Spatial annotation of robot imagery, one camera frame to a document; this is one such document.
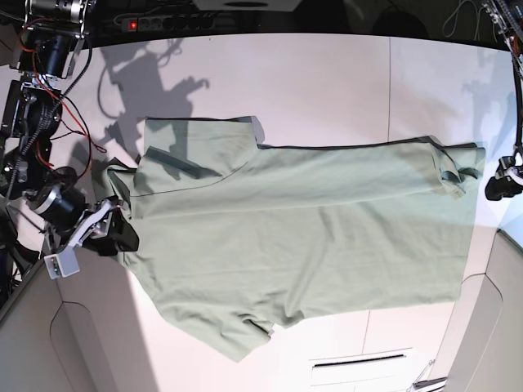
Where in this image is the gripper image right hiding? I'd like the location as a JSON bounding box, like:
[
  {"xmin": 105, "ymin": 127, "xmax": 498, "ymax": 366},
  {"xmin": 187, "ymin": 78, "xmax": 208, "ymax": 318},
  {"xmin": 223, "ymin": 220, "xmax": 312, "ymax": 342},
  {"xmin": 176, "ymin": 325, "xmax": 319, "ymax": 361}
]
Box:
[{"xmin": 485, "ymin": 153, "xmax": 523, "ymax": 201}]

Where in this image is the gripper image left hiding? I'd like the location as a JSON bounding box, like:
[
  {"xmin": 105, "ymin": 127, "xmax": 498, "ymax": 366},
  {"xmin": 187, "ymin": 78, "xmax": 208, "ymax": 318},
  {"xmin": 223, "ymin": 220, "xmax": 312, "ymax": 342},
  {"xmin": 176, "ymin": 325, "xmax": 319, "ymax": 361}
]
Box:
[{"xmin": 42, "ymin": 196, "xmax": 140, "ymax": 260}]

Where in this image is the light green T-shirt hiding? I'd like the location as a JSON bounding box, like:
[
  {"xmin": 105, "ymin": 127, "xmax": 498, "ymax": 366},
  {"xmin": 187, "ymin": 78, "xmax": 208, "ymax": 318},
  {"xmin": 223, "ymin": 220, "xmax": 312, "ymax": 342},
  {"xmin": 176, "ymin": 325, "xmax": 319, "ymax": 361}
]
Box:
[{"xmin": 103, "ymin": 118, "xmax": 485, "ymax": 361}]

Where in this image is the left beige side cabinet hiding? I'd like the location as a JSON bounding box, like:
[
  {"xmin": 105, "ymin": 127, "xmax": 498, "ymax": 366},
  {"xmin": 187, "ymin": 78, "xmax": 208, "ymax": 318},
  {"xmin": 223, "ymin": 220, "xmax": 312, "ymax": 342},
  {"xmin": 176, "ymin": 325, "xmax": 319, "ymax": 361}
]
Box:
[{"xmin": 1, "ymin": 252, "xmax": 159, "ymax": 391}]

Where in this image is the beige side cabinet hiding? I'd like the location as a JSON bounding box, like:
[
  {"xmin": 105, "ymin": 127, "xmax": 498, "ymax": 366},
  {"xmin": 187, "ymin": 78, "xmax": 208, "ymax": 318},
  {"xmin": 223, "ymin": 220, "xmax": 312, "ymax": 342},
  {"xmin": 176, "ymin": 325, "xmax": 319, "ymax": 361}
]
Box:
[
  {"xmin": 1, "ymin": 252, "xmax": 159, "ymax": 391},
  {"xmin": 430, "ymin": 230, "xmax": 522, "ymax": 391}
]

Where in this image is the right beige side cabinet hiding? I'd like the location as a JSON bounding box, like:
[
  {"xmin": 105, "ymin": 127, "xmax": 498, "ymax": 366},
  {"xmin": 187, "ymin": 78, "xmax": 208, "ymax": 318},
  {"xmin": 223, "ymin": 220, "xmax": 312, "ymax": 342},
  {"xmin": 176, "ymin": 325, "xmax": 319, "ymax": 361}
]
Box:
[{"xmin": 430, "ymin": 230, "xmax": 522, "ymax": 391}]

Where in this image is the white slotted vent panel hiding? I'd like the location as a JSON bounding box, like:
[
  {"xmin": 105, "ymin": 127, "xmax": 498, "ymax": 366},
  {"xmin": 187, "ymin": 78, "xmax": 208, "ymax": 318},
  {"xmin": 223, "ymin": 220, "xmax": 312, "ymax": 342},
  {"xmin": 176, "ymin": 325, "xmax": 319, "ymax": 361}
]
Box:
[{"xmin": 311, "ymin": 348, "xmax": 415, "ymax": 386}]

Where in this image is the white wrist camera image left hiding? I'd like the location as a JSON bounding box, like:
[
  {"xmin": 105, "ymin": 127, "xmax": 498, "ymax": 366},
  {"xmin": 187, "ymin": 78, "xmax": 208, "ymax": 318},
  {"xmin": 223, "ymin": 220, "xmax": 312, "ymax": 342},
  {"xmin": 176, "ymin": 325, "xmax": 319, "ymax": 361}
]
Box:
[{"xmin": 43, "ymin": 247, "xmax": 80, "ymax": 279}]

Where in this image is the black cables bundle left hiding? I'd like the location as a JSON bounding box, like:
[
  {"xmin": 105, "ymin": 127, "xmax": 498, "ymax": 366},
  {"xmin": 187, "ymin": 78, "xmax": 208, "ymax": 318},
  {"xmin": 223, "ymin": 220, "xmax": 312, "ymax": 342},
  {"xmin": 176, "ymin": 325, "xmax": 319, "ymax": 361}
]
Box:
[{"xmin": 0, "ymin": 212, "xmax": 42, "ymax": 299}]

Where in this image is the grey cable loops background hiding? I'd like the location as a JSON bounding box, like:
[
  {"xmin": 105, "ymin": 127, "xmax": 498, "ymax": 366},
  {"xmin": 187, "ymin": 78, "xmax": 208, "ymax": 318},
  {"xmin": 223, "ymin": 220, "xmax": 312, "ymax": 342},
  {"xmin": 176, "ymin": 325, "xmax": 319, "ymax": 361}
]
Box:
[{"xmin": 441, "ymin": 0, "xmax": 497, "ymax": 43}]

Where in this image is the metal clip bracket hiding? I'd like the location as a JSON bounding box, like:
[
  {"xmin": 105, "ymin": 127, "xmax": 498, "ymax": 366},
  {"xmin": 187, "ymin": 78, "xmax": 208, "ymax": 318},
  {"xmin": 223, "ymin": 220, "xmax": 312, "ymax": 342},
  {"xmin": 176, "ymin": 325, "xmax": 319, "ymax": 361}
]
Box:
[{"xmin": 406, "ymin": 359, "xmax": 447, "ymax": 392}]

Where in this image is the black power strip red switch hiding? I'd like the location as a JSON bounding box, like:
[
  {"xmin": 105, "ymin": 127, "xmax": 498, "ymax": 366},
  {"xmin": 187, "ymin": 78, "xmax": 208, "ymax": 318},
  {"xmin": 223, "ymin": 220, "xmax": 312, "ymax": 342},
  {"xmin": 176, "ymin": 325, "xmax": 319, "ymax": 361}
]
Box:
[{"xmin": 114, "ymin": 12, "xmax": 217, "ymax": 33}]

